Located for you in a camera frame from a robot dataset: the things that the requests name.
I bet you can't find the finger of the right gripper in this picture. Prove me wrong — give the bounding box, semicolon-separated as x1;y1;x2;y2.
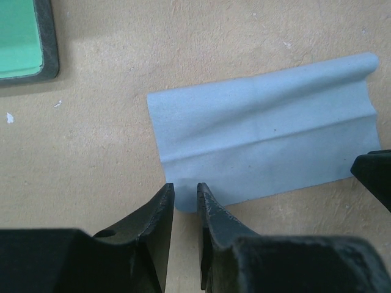
351;150;391;211

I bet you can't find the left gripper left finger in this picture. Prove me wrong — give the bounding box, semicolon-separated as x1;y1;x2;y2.
1;183;175;292

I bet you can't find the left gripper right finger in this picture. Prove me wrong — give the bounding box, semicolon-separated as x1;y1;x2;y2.
197;183;390;292

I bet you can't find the light blue cleaning cloth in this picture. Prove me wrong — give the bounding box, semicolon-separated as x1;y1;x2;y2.
147;52;381;212

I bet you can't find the blue-grey glasses case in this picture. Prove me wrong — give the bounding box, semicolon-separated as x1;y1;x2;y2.
1;0;59;87

